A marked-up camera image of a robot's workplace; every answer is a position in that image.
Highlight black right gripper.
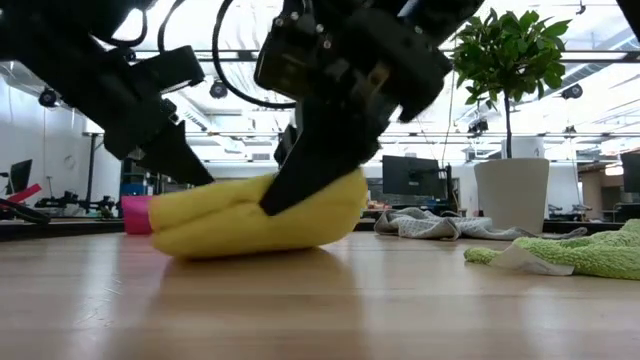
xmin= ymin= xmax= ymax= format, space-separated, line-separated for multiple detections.
xmin=259 ymin=7 xmax=454 ymax=217

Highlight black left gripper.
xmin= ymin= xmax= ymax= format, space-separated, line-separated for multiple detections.
xmin=74 ymin=54 xmax=215 ymax=187

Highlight pink plastic bin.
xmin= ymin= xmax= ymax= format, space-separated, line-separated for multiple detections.
xmin=121 ymin=194 xmax=154 ymax=235

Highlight yellow towel with white tag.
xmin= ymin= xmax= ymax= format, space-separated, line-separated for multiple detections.
xmin=148 ymin=168 xmax=370 ymax=260

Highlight grey microfiber towel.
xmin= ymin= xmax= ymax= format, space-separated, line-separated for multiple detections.
xmin=373 ymin=206 xmax=539 ymax=242

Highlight lime green fluffy towel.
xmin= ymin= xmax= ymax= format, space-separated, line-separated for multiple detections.
xmin=463 ymin=218 xmax=640 ymax=281

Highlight black monitor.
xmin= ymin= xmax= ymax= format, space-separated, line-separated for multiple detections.
xmin=9 ymin=158 xmax=34 ymax=192
xmin=382 ymin=154 xmax=449 ymax=199
xmin=621 ymin=152 xmax=640 ymax=194

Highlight red panel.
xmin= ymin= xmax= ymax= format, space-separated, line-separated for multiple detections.
xmin=0 ymin=183 xmax=44 ymax=205

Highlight potted tree in white pot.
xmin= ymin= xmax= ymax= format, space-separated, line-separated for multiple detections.
xmin=451 ymin=9 xmax=573 ymax=234

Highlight black gantry frame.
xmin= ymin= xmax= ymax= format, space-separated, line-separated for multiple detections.
xmin=82 ymin=130 xmax=126 ymax=214

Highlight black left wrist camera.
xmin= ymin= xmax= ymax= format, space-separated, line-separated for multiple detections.
xmin=132 ymin=45 xmax=206 ymax=95

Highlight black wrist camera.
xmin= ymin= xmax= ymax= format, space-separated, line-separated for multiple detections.
xmin=253 ymin=9 xmax=351 ymax=101
xmin=132 ymin=45 xmax=206 ymax=95

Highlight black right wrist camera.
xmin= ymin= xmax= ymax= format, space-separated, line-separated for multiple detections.
xmin=253 ymin=9 xmax=351 ymax=101

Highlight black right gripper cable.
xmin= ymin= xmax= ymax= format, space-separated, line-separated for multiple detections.
xmin=211 ymin=0 xmax=299 ymax=110

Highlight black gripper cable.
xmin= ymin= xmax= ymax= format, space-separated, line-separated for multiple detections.
xmin=94 ymin=0 xmax=186 ymax=54
xmin=211 ymin=0 xmax=299 ymax=110

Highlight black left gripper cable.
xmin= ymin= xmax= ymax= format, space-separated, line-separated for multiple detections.
xmin=94 ymin=0 xmax=186 ymax=54

